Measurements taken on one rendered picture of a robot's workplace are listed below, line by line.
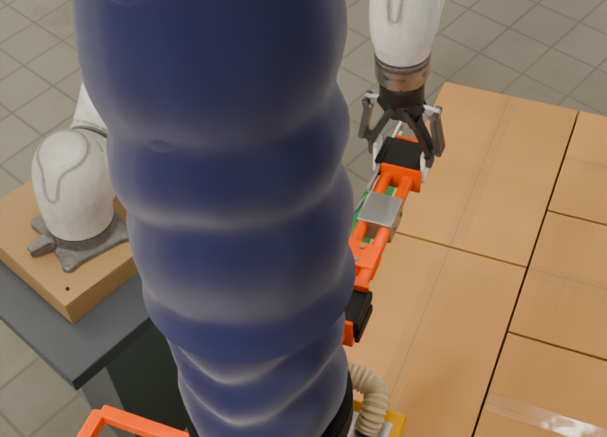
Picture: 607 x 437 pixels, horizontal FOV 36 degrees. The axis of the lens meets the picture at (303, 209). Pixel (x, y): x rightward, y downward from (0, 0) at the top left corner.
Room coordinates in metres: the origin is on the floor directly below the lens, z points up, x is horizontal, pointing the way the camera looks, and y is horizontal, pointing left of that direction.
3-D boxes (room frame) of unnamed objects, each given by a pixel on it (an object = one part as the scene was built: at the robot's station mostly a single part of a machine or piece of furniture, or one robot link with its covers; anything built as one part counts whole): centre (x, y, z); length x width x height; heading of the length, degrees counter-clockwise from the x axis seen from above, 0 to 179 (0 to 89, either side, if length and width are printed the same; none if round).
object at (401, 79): (1.16, -0.18, 1.43); 0.09 x 0.09 x 0.06
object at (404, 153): (1.17, -0.20, 1.20); 0.08 x 0.07 x 0.05; 154
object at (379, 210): (1.05, -0.13, 1.19); 0.07 x 0.07 x 0.04; 64
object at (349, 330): (0.86, -0.04, 1.21); 0.10 x 0.08 x 0.06; 64
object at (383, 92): (1.17, -0.18, 1.36); 0.08 x 0.07 x 0.09; 63
